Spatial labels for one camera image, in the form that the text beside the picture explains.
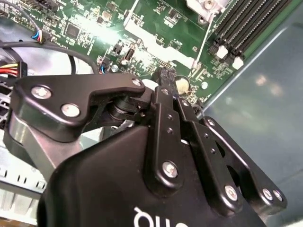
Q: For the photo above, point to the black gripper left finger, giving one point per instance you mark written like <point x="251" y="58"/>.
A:
<point x="59" y="94"/>

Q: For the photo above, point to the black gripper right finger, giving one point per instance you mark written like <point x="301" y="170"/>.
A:
<point x="208" y="151"/>

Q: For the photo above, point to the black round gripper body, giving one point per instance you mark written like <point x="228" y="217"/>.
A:
<point x="106" y="184"/>

